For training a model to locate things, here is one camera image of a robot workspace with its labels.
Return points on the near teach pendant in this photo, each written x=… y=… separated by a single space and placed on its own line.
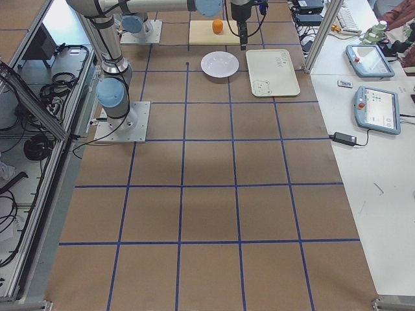
x=378 y=110

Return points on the white round plate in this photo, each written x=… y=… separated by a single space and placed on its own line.
x=219 y=64

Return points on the aluminium frame post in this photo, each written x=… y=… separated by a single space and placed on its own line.
x=323 y=31

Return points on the teach pendant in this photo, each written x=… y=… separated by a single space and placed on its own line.
x=368 y=61
x=378 y=110

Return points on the far teach pendant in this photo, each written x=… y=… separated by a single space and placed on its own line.
x=368 y=61

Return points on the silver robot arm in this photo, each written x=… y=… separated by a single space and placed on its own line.
x=100 y=15
x=137 y=24

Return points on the orange fruit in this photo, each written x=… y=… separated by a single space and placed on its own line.
x=217 y=26

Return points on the black power adapter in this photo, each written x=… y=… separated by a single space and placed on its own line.
x=343 y=138

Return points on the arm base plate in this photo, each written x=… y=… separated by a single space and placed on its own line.
x=132 y=129
x=128 y=39

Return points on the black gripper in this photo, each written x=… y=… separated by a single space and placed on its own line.
x=239 y=13

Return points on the bamboo cutting board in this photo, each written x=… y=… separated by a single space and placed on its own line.
x=201 y=33

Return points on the cream bear tray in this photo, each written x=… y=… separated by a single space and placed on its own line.
x=272 y=73

